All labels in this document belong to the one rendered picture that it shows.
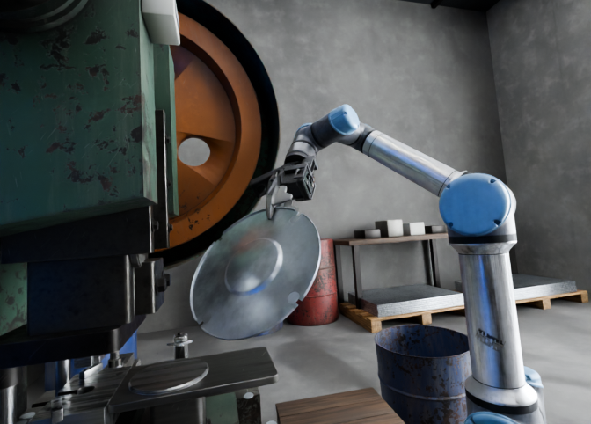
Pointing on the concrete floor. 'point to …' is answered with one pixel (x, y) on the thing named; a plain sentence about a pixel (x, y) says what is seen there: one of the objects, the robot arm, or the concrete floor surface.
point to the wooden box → (339, 409)
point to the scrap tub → (424, 373)
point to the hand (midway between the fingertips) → (268, 216)
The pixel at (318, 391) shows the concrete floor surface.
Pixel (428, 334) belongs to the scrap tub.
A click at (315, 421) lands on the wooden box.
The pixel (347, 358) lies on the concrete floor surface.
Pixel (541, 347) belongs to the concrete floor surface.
